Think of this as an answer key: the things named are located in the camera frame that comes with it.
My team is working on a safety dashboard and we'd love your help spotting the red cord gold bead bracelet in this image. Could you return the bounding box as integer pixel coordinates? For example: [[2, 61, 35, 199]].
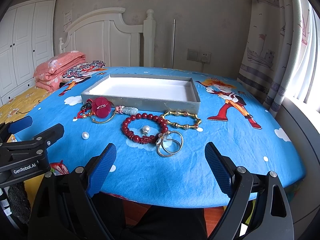
[[73, 106, 94, 122]]

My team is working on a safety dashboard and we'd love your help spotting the gold bamboo link bracelet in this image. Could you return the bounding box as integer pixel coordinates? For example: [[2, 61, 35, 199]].
[[159, 109, 203, 131]]

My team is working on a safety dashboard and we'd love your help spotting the gold bangle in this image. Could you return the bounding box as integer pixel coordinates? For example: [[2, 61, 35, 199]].
[[91, 111, 116, 124]]

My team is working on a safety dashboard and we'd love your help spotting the dark red bead bracelet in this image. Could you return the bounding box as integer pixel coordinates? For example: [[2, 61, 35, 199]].
[[121, 112, 169, 145]]

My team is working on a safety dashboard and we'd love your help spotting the double ring flower brooch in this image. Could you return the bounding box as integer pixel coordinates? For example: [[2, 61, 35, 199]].
[[156, 131, 184, 158]]

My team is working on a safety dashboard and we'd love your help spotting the white pearl with cap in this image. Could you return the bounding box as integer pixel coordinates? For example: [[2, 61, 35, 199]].
[[142, 125, 150, 134]]

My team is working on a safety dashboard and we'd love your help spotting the red flower hair clip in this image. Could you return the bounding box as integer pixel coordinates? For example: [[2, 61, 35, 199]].
[[91, 97, 112, 119]]

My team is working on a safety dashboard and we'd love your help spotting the pale jade pendant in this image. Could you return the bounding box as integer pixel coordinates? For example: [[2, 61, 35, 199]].
[[115, 106, 138, 115]]

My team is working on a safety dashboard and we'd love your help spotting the grey white jewelry tray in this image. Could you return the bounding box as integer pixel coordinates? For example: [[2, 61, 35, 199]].
[[81, 74, 201, 114]]

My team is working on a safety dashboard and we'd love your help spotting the yellow floral bedsheet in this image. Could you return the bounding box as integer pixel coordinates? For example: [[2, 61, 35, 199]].
[[0, 87, 51, 123]]

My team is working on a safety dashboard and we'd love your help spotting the blue cartoon tablecloth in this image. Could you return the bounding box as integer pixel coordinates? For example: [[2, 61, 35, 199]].
[[16, 67, 305, 208]]

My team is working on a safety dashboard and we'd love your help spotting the folded pink quilt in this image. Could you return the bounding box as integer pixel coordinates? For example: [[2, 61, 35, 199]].
[[33, 50, 86, 92]]

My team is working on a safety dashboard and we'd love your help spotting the patterned pillow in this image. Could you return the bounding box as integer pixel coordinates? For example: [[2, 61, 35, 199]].
[[62, 61, 106, 80]]

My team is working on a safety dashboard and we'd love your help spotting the white wardrobe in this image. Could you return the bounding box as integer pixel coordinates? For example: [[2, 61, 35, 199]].
[[1, 0, 56, 105]]

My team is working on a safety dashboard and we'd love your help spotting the ship print curtain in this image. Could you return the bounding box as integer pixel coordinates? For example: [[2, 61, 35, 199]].
[[238, 0, 319, 116]]

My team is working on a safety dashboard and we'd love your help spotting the white bed headboard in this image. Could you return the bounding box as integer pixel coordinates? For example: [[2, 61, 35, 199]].
[[59, 7, 156, 67]]

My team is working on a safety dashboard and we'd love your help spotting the metal pole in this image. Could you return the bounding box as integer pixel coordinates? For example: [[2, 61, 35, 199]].
[[170, 19, 176, 69]]

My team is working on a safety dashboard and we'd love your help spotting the wall switch and socket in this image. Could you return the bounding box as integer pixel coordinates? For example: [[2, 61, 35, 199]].
[[187, 49, 212, 64]]

